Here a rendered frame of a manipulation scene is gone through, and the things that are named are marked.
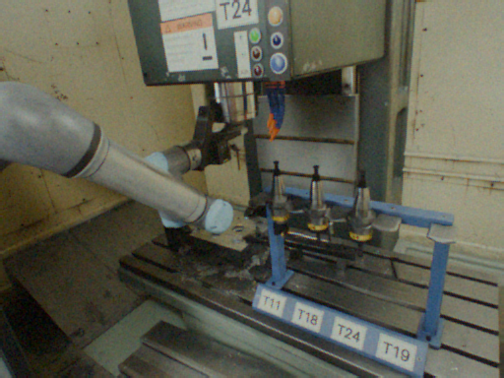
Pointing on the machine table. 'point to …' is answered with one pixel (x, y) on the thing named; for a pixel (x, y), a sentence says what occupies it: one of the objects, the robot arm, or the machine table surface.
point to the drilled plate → (234, 250)
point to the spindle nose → (231, 100)
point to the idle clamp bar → (321, 249)
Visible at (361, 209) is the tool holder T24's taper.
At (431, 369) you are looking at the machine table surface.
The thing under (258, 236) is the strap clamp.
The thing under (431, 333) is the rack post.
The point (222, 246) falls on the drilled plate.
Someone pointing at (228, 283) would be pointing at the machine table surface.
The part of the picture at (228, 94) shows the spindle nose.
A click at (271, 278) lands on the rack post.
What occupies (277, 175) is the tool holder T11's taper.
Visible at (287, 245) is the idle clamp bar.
